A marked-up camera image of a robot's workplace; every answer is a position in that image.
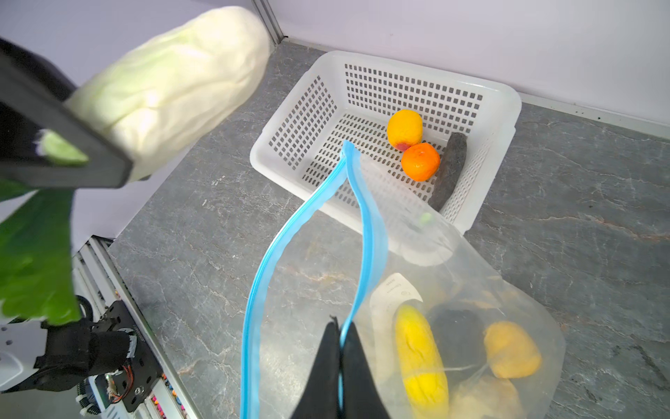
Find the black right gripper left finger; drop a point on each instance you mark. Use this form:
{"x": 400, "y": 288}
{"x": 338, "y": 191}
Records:
{"x": 320, "y": 396}

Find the beige round potato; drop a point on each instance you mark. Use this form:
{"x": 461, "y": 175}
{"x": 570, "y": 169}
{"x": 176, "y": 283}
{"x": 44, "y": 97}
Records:
{"x": 487, "y": 397}

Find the dark round avocado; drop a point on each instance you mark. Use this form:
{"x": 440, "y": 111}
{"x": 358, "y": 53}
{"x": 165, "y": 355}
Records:
{"x": 458, "y": 335}

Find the clear zip bag blue zipper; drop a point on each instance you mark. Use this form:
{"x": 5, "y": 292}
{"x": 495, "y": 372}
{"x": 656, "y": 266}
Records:
{"x": 368, "y": 304}

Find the small yellow lemon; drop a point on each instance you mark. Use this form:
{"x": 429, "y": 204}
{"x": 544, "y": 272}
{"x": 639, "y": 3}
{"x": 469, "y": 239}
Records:
{"x": 511, "y": 352}

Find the orange tangerine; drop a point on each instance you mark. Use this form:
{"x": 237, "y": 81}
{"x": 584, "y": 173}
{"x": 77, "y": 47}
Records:
{"x": 420, "y": 162}

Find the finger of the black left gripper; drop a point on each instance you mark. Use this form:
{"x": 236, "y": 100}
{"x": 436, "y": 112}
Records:
{"x": 33, "y": 92}

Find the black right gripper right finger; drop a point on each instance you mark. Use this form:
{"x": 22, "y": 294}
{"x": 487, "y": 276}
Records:
{"x": 359, "y": 395}

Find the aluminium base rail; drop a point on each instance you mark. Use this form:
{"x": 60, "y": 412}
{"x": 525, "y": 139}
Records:
{"x": 145, "y": 385}

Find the white perforated plastic basket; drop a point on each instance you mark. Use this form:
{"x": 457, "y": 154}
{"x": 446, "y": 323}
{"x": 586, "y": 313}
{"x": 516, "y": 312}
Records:
{"x": 348, "y": 96}

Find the yellow peach with red spot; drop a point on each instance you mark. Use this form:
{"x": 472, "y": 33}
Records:
{"x": 405, "y": 129}

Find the aluminium frame profiles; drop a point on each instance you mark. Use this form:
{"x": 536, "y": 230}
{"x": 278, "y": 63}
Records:
{"x": 268, "y": 17}

